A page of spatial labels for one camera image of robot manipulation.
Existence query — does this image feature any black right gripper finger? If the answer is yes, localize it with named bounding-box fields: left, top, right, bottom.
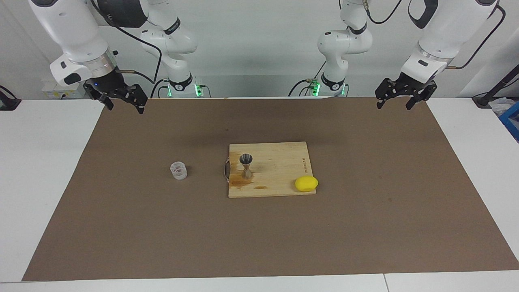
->
left=93, top=91, right=115, bottom=111
left=127, top=84, right=149, bottom=115

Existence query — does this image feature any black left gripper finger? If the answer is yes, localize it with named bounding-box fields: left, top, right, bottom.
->
left=375, top=79, right=396, bottom=110
left=405, top=85, right=433, bottom=111

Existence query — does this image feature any small clear glass cup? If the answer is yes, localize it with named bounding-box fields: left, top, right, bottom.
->
left=170, top=161, right=188, bottom=180

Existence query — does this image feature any steel double jigger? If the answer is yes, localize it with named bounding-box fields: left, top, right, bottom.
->
left=239, top=154, right=255, bottom=180

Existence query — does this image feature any white power strip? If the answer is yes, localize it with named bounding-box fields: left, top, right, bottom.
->
left=42, top=79, right=86, bottom=99

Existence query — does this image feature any black stand pole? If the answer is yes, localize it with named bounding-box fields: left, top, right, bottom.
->
left=472, top=65, right=519, bottom=108

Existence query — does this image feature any blue box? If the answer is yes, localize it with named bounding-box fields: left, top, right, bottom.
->
left=499, top=101, right=519, bottom=143

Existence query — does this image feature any yellow lemon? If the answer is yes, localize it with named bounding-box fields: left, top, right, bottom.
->
left=294, top=176, right=319, bottom=192

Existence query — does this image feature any bamboo cutting board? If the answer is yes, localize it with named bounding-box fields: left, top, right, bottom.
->
left=224, top=142, right=317, bottom=199

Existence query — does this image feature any brown table mat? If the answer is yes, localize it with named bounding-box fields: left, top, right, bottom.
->
left=21, top=97, right=519, bottom=281

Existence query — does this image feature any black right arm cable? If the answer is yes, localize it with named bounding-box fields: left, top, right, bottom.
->
left=91, top=0, right=163, bottom=99

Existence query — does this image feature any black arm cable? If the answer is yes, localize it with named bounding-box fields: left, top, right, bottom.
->
left=363, top=0, right=507, bottom=70
left=91, top=0, right=163, bottom=99

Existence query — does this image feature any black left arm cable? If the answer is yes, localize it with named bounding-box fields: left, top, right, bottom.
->
left=363, top=0, right=507, bottom=70

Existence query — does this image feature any black left base cable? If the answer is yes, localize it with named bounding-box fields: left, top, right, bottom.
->
left=289, top=59, right=327, bottom=97

